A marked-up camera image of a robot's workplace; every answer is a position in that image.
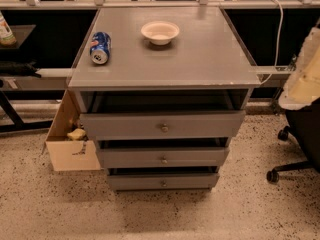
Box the white bowl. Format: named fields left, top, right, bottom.
left=141, top=21, right=180, bottom=45

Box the cardboard box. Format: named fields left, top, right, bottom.
left=45, top=91, right=100, bottom=171

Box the black cloth bundle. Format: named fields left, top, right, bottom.
left=0, top=61, right=41, bottom=78

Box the grey drawer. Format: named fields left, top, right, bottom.
left=97, top=147, right=230, bottom=168
left=80, top=111, right=245, bottom=140
left=107, top=173, right=219, bottom=191

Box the black office chair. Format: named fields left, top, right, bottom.
left=266, top=98, right=320, bottom=183

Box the green labelled bottle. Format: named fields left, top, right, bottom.
left=0, top=12, right=17, bottom=46

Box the grey drawer cabinet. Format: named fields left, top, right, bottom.
left=69, top=7, right=260, bottom=191

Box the grey bottom drawer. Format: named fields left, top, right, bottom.
left=107, top=173, right=219, bottom=191

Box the grey top drawer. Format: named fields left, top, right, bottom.
left=80, top=111, right=245, bottom=140

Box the white cable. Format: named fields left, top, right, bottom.
left=260, top=0, right=285, bottom=86

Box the yellow object in box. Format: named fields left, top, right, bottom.
left=67, top=128, right=86, bottom=141

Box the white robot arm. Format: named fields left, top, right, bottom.
left=278, top=24, right=320, bottom=110

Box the black side shelf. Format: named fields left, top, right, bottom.
left=0, top=25, right=35, bottom=50

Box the metal rail frame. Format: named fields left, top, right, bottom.
left=0, top=0, right=320, bottom=88

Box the blue soda can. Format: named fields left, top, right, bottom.
left=90, top=32, right=111, bottom=65

